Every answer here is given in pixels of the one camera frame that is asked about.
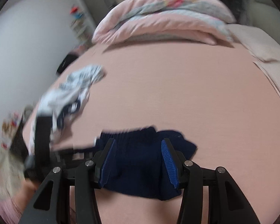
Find navy shorts with white stripe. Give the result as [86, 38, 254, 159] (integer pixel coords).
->
[94, 126, 197, 201]

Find white garment with navy print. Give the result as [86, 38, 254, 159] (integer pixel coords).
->
[28, 65, 106, 155]

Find pink bed sheet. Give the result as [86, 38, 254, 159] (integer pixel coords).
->
[53, 41, 280, 223]

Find light pink bed pad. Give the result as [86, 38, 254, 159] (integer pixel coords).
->
[227, 24, 280, 97]

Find pink floral folded quilt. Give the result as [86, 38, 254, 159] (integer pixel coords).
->
[92, 0, 236, 45]

